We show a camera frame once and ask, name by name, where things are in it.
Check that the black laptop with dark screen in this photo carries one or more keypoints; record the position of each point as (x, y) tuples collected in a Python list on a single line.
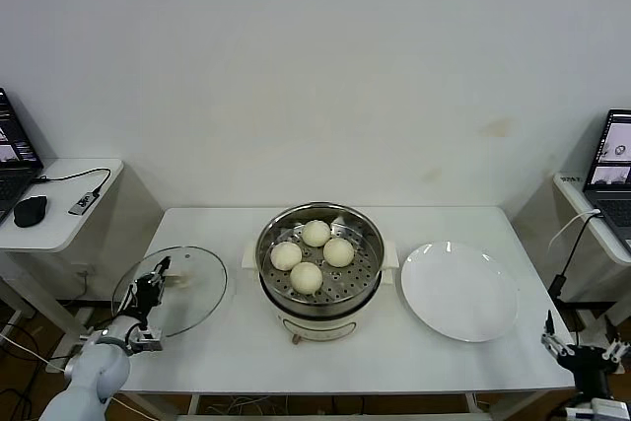
[(15, 145)]

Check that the white side table with mouse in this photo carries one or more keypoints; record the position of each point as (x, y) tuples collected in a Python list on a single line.
[(59, 233)]

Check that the small grey usb hub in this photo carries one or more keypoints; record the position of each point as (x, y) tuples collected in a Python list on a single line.
[(82, 203)]

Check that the grey laptop with bright screen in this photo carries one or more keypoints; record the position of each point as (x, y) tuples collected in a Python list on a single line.
[(616, 145)]

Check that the light blue left robot arm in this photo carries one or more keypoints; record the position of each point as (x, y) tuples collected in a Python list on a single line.
[(93, 376)]

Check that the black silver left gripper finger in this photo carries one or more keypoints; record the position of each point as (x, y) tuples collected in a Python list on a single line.
[(160, 285), (160, 268)]

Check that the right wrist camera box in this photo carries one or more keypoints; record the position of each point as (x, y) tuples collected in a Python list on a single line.
[(609, 410)]

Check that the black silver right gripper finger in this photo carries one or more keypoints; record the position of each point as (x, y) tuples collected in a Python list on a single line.
[(549, 325), (616, 348)]

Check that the white floor power strip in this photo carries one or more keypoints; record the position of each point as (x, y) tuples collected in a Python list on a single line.
[(56, 367)]

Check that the white wall socket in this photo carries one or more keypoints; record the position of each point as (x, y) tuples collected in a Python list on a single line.
[(85, 272)]

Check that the black computer mouse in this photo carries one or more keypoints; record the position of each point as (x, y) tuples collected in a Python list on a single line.
[(30, 211)]

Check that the round white plate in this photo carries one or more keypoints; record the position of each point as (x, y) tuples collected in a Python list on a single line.
[(421, 265)]

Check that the perforated stainless steel steamer pot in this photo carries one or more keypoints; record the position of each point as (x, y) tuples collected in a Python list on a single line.
[(365, 248)]

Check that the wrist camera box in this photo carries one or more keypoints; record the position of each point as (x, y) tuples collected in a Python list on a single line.
[(147, 341), (609, 410)]

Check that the cream electric cooker base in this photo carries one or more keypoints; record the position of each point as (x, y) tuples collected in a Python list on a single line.
[(320, 327)]

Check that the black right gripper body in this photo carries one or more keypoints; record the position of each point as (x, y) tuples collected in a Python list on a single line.
[(589, 362)]

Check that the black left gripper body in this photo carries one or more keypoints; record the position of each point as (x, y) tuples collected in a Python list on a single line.
[(147, 302)]

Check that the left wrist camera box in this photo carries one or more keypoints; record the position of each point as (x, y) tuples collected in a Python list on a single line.
[(147, 341)]

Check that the white steamed baozi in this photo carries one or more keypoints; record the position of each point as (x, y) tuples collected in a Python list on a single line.
[(305, 277), (315, 233), (286, 256), (338, 252)]

